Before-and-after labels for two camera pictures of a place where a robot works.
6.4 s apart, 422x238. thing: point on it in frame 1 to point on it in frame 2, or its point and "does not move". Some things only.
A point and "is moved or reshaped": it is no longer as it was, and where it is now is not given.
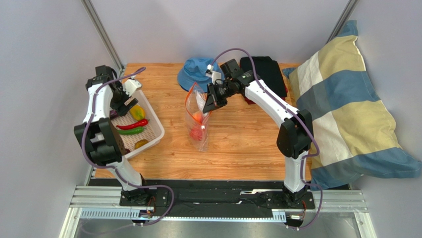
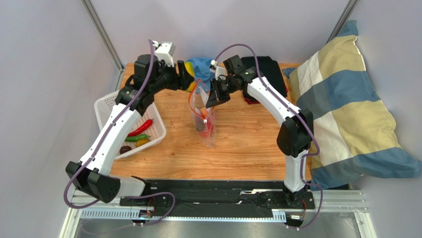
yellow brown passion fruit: [140, 143] does not move
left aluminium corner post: [105, 36] does not move
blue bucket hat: [194, 71] does not move
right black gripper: [214, 95] does not move
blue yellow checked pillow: [348, 124] does not move
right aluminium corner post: [343, 19] does not move
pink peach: [198, 116] is moved or reshaped
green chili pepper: [137, 130] to [133, 138]
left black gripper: [123, 111] to [181, 82]
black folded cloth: [267, 69] does not move
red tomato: [196, 134] to [210, 126]
